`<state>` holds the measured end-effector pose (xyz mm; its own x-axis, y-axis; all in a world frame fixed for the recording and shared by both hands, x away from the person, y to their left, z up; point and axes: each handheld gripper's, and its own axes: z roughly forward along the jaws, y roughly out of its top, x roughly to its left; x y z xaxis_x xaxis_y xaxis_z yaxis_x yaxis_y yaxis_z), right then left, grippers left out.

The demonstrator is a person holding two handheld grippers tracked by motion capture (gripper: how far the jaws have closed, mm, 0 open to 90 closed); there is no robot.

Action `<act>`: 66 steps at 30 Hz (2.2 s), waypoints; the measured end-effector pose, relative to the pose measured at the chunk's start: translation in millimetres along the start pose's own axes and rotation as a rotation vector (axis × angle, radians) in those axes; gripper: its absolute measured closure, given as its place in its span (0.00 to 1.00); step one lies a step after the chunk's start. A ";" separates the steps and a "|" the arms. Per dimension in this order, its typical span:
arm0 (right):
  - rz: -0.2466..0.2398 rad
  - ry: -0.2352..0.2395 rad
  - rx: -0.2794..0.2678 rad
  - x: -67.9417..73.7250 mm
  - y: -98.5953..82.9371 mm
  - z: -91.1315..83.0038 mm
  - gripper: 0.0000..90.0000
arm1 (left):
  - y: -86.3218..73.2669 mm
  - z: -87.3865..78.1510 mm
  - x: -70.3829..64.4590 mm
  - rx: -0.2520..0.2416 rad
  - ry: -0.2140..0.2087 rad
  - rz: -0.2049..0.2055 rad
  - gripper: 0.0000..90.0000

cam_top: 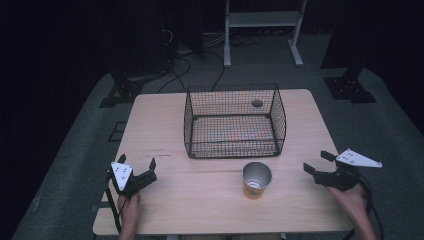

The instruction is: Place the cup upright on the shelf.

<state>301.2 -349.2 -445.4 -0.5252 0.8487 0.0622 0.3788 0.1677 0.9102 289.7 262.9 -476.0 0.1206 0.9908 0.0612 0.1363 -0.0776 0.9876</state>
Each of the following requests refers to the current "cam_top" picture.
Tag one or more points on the orange paper cup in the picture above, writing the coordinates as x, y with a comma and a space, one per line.
256, 180

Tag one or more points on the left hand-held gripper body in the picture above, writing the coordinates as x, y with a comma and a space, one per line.
128, 181

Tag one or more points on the person's left hand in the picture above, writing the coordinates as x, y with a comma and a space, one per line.
129, 208

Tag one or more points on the person's right hand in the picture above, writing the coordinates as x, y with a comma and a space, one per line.
348, 200

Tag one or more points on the white metal table frame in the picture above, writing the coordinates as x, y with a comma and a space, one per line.
263, 20

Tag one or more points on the black stand base plate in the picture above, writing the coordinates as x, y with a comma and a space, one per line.
349, 89
121, 90

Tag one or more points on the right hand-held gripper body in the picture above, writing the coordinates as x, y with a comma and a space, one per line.
346, 171

